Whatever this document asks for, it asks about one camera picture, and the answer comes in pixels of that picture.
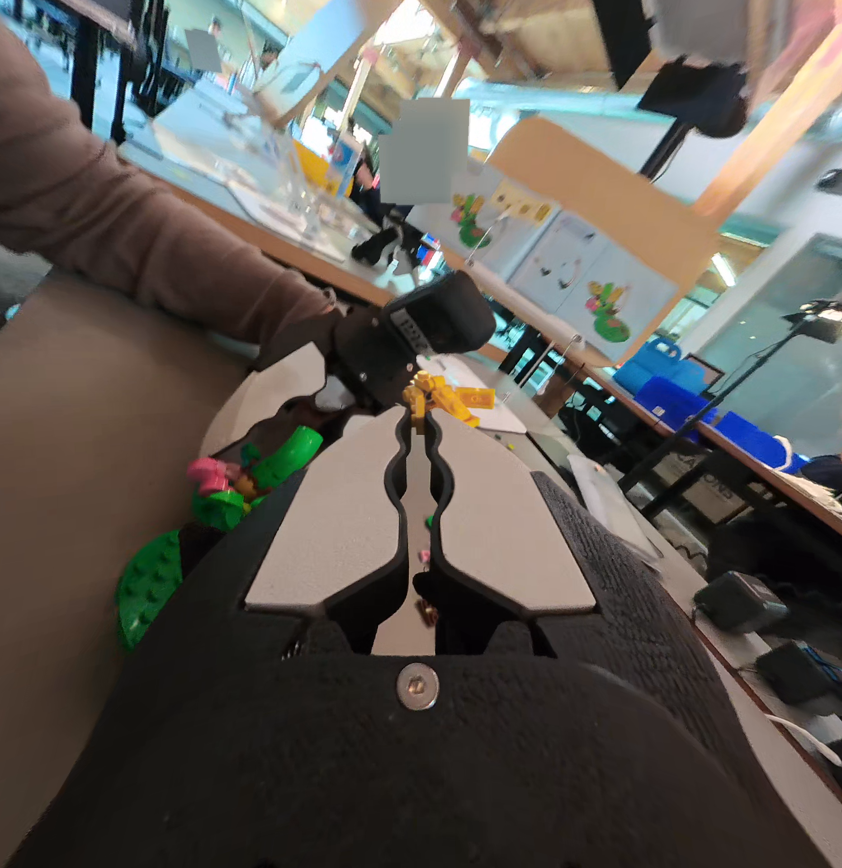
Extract cardboard box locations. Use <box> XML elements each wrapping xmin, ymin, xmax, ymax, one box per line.
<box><xmin>655</xmin><ymin>454</ymin><xmax>754</xmax><ymax>523</ymax></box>

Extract wooden edged side table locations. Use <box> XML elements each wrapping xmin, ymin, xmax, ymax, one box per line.
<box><xmin>584</xmin><ymin>363</ymin><xmax>842</xmax><ymax>543</ymax></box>

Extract yellow brick flower assembly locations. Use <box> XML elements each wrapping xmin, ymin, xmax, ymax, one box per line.
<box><xmin>401</xmin><ymin>369</ymin><xmax>497</xmax><ymax>435</ymax></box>

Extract green brick plant model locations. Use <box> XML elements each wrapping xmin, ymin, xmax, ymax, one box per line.
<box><xmin>116</xmin><ymin>426</ymin><xmax>325</xmax><ymax>652</ymax></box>

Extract spare black white gripper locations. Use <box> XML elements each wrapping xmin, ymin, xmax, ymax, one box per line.
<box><xmin>351</xmin><ymin>224</ymin><xmax>429</xmax><ymax>275</ymax></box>

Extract blue storage bins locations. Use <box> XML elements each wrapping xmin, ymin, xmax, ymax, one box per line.
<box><xmin>611</xmin><ymin>337</ymin><xmax>809</xmax><ymax>473</ymax></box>

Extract large black display screen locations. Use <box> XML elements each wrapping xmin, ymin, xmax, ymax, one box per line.
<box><xmin>591</xmin><ymin>0</ymin><xmax>754</xmax><ymax>137</ymax></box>

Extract white booklet stand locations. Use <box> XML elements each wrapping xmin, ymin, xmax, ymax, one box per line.
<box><xmin>421</xmin><ymin>224</ymin><xmax>588</xmax><ymax>435</ymax></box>

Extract black light stand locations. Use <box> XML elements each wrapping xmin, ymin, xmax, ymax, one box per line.
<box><xmin>621</xmin><ymin>298</ymin><xmax>842</xmax><ymax>503</ymax></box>

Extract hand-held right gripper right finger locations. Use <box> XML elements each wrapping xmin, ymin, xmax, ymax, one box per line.
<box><xmin>424</xmin><ymin>407</ymin><xmax>598</xmax><ymax>618</ymax></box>

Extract pale wooden board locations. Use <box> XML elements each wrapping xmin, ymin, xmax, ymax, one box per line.
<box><xmin>258</xmin><ymin>0</ymin><xmax>395</xmax><ymax>126</ymax></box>

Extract white cable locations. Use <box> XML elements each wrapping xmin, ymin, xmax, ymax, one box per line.
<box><xmin>763</xmin><ymin>712</ymin><xmax>842</xmax><ymax>767</ymax></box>

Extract yellow box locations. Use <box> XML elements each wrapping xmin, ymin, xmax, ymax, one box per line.
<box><xmin>292</xmin><ymin>139</ymin><xmax>334</xmax><ymax>187</ymax></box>

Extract black charger box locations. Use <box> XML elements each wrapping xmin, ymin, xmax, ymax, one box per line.
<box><xmin>692</xmin><ymin>571</ymin><xmax>790</xmax><ymax>635</ymax></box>
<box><xmin>755</xmin><ymin>641</ymin><xmax>842</xmax><ymax>717</ymax></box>

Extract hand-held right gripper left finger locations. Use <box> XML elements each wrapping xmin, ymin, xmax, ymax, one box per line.
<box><xmin>243</xmin><ymin>405</ymin><xmax>410</xmax><ymax>616</ymax></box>

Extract brick instruction booklet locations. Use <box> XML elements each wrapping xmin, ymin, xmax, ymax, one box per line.
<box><xmin>407</xmin><ymin>163</ymin><xmax>680</xmax><ymax>363</ymax></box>

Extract wooden booklet board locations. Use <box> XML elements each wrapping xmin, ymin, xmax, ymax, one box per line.
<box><xmin>485</xmin><ymin>115</ymin><xmax>724</xmax><ymax>354</ymax></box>

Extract grey desk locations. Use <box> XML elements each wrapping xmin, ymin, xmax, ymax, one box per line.
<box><xmin>0</xmin><ymin>271</ymin><xmax>842</xmax><ymax>868</ymax></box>

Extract person's left forearm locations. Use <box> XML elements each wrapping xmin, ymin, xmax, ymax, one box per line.
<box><xmin>0</xmin><ymin>14</ymin><xmax>341</xmax><ymax>357</ymax></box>

